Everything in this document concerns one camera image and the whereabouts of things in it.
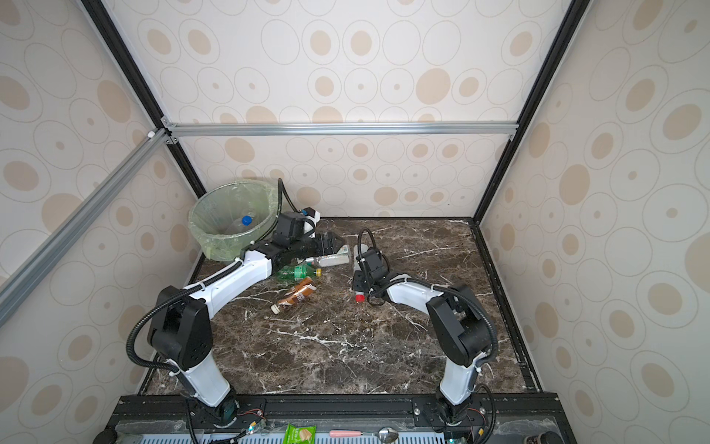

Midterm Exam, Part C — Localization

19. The small blue label water bottle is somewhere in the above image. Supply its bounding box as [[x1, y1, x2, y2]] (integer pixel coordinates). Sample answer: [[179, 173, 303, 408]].
[[223, 215, 253, 235]]

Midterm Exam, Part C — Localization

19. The green Sprite bottle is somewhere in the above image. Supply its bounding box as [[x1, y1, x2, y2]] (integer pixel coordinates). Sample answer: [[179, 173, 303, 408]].
[[275, 263, 322, 282]]

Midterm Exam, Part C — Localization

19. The green snack packet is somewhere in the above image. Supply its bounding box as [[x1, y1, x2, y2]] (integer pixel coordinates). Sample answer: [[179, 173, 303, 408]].
[[283, 425, 316, 444]]

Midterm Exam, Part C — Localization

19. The pink handled tool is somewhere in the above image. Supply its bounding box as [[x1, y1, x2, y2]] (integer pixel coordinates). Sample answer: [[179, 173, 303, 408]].
[[328, 430, 364, 438]]

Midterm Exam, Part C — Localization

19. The clear bottle red green label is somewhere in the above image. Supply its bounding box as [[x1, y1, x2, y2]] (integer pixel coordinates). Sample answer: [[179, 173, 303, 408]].
[[306, 245, 352, 268]]

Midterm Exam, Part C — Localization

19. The diagonal aluminium rail left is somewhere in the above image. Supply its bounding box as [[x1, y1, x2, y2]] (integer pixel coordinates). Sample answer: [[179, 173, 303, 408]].
[[1, 129, 168, 324]]

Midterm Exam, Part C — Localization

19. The metal spoon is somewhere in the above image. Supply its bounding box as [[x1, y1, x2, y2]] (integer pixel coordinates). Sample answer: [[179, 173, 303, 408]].
[[376, 427, 399, 444]]

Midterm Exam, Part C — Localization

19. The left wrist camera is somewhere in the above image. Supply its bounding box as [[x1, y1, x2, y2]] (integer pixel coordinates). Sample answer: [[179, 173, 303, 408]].
[[301, 207, 321, 238]]

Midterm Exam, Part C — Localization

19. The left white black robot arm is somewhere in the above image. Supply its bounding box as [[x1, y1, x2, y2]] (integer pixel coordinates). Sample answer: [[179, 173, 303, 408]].
[[126, 207, 345, 421]]

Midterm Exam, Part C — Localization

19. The green bin with plastic liner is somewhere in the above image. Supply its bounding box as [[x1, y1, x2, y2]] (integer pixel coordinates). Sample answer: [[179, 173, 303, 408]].
[[188, 179, 278, 262]]

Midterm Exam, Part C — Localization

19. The black base frame rail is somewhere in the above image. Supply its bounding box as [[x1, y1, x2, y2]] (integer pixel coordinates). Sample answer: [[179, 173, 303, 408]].
[[94, 393, 575, 443]]

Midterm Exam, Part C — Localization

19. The brown coffee bottle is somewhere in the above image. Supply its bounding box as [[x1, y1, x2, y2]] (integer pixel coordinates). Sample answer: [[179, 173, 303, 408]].
[[271, 277, 317, 315]]

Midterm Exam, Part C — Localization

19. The horizontal aluminium rail back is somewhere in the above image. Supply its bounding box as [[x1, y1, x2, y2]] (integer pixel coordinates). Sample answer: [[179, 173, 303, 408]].
[[164, 121, 519, 137]]

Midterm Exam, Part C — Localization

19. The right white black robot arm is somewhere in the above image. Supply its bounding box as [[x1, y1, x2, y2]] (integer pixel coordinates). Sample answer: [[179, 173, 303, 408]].
[[352, 229, 499, 425]]

